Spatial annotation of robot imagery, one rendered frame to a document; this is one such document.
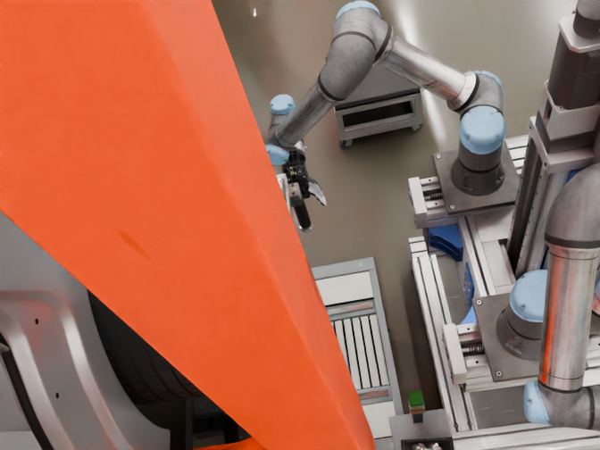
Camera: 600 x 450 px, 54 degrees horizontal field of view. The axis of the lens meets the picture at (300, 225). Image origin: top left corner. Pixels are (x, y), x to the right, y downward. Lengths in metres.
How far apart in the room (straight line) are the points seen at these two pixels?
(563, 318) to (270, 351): 0.59
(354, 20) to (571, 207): 0.77
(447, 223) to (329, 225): 0.96
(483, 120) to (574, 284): 0.68
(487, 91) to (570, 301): 0.80
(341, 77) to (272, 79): 1.95
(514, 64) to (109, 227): 3.00
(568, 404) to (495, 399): 0.99
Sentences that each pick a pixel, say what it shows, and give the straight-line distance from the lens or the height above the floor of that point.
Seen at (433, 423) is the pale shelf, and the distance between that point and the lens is 1.87.
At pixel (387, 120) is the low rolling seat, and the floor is 0.15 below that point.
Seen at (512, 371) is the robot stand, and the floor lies 0.82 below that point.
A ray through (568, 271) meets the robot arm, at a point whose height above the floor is 1.34.
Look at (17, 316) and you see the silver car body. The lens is 1.16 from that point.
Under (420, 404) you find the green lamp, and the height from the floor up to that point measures 0.66.
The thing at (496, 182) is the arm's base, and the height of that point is 0.84.
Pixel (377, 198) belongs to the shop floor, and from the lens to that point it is 2.76.
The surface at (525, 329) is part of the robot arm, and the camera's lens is 1.43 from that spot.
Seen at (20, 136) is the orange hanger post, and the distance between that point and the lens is 0.38.
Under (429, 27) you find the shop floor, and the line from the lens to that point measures 3.55.
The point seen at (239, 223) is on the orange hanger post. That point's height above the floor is 1.91.
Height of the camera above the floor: 2.26
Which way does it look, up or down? 56 degrees down
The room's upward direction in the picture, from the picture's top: 20 degrees counter-clockwise
